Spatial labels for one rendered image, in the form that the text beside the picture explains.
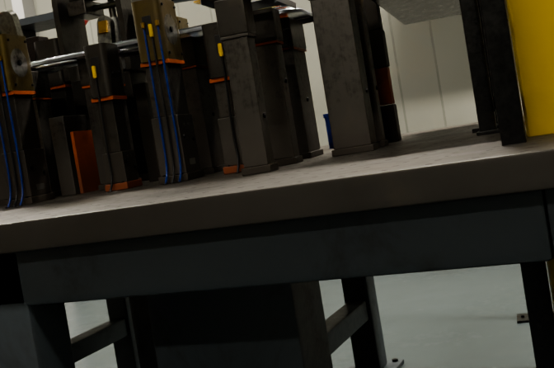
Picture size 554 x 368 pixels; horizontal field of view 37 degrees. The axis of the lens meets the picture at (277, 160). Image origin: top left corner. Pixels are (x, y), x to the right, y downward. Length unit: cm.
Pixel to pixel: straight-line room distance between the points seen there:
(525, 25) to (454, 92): 314
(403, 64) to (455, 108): 35
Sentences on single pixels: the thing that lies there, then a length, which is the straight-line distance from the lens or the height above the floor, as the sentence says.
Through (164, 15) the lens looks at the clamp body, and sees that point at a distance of 161.
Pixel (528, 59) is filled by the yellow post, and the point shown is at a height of 80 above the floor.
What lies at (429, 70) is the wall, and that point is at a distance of 434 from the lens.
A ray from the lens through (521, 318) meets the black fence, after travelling 302.
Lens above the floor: 76
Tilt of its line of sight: 2 degrees down
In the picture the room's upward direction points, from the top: 9 degrees counter-clockwise
